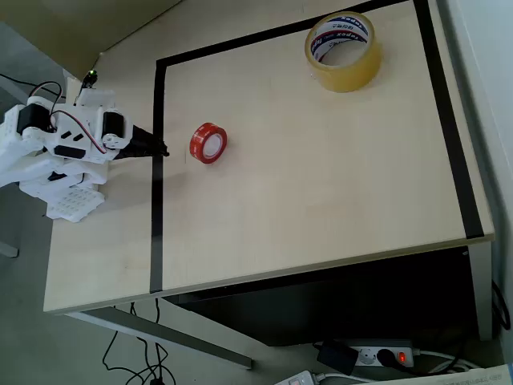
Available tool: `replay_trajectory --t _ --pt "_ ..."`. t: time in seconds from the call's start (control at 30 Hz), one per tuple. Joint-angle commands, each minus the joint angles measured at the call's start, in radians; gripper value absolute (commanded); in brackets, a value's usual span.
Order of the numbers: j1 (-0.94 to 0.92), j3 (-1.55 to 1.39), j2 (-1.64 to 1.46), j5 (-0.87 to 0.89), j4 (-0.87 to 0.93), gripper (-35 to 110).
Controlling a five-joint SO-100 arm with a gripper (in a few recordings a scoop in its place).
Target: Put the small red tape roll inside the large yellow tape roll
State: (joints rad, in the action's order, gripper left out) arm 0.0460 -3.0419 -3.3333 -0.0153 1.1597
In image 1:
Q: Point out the grey metal table leg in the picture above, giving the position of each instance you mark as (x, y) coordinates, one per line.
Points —
(483, 288)

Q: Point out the black power adapter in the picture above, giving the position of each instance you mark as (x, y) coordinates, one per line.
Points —
(336, 357)

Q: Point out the red tape roll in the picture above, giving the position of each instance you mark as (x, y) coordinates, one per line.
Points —
(202, 142)

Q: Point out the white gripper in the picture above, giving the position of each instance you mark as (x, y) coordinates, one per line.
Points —
(141, 141)

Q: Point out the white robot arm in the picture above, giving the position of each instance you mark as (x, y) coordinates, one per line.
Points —
(24, 168)

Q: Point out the black round plug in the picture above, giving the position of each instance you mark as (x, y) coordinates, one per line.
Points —
(385, 357)

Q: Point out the small green LED camera module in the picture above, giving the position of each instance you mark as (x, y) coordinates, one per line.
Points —
(90, 78)

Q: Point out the grey metal table beam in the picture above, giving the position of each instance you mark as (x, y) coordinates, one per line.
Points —
(168, 333)

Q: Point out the printed paper sheet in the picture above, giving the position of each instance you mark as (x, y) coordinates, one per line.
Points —
(461, 377)

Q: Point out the white power strip red switch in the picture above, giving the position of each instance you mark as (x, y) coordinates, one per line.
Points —
(368, 355)

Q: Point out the grey metal furniture foot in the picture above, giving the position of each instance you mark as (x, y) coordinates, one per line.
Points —
(8, 249)

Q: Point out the yellow packing tape roll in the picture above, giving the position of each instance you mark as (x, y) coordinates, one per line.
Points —
(352, 76)

